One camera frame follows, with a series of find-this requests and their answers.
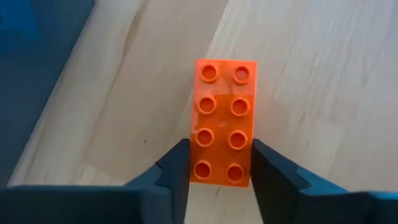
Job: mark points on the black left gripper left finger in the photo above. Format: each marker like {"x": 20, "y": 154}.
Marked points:
{"x": 168, "y": 186}

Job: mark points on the orange building block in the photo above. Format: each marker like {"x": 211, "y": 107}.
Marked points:
{"x": 222, "y": 124}

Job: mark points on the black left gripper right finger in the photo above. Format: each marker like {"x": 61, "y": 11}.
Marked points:
{"x": 280, "y": 193}

